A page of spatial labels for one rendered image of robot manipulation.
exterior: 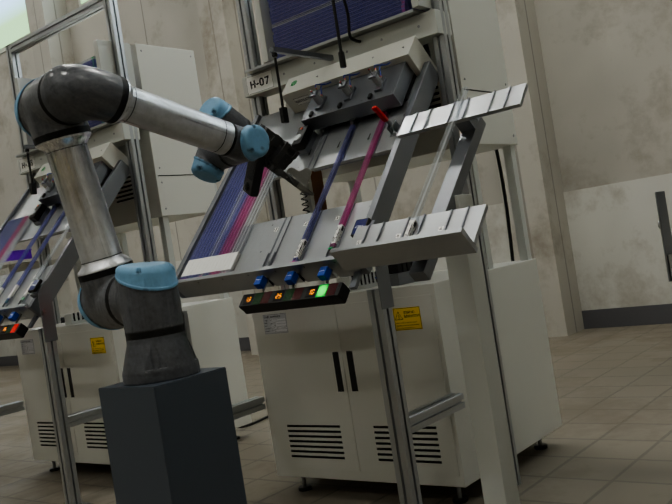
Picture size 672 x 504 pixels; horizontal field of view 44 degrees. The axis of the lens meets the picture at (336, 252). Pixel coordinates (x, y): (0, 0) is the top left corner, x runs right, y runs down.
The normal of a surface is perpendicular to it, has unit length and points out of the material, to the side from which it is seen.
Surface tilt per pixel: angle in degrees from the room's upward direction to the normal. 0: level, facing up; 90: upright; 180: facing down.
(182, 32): 90
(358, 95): 47
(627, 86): 90
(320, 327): 90
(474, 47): 90
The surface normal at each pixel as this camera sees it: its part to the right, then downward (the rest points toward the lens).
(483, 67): 0.77, -0.12
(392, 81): -0.56, -0.60
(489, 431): -0.65, 0.10
